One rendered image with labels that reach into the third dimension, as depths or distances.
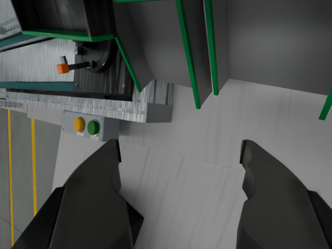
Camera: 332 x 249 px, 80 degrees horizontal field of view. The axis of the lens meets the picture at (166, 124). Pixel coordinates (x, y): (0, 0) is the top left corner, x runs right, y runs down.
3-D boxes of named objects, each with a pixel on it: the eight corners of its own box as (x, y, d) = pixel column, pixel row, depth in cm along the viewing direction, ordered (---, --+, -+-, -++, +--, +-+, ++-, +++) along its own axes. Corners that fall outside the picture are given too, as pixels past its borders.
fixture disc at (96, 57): (116, 72, 48) (109, 71, 47) (83, 74, 56) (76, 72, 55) (120, 13, 47) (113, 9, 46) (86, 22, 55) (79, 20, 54)
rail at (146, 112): (171, 122, 52) (143, 123, 44) (29, 102, 104) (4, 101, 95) (173, 101, 52) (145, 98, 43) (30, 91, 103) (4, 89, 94)
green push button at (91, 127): (101, 135, 55) (95, 136, 53) (92, 133, 57) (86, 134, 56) (102, 121, 55) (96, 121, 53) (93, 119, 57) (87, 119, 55)
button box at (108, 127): (119, 140, 58) (101, 142, 53) (79, 130, 70) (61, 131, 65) (120, 116, 58) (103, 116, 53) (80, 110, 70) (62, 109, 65)
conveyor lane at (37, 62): (158, 98, 55) (132, 94, 47) (30, 90, 103) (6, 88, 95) (168, -11, 52) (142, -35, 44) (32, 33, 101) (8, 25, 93)
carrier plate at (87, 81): (135, 95, 47) (128, 94, 46) (78, 92, 61) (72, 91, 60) (143, -11, 45) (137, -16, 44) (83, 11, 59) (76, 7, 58)
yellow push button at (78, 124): (86, 132, 59) (80, 132, 57) (79, 130, 61) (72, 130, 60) (87, 118, 59) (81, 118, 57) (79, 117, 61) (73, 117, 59)
